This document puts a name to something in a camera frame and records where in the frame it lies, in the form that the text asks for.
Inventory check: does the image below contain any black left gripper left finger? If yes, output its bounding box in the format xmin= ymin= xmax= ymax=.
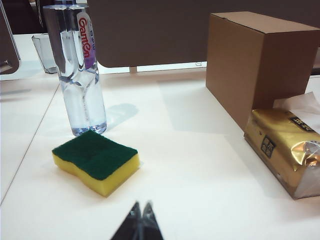
xmin=110 ymin=200 xmax=143 ymax=240

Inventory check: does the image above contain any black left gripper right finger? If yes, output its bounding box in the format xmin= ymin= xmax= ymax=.
xmin=140 ymin=199 xmax=165 ymax=240

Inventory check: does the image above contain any yellow sponge with green pad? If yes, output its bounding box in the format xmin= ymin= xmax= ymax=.
xmin=51 ymin=129 xmax=141 ymax=199

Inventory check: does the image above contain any clear plastic water bottle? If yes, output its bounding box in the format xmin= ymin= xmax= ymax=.
xmin=42 ymin=0 xmax=108 ymax=138

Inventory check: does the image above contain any gold tissue pack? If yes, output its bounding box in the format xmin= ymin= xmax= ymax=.
xmin=243 ymin=91 xmax=320 ymax=201

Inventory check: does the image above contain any tall brown cardboard box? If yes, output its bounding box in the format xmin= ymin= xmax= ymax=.
xmin=205 ymin=11 xmax=320 ymax=137

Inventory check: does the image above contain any clear drinking glass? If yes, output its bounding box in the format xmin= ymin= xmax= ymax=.
xmin=31 ymin=34 xmax=60 ymax=74

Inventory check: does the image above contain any brown desk divider panel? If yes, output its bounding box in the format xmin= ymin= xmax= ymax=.
xmin=86 ymin=0 xmax=320 ymax=75
xmin=0 ymin=6 xmax=22 ymax=75

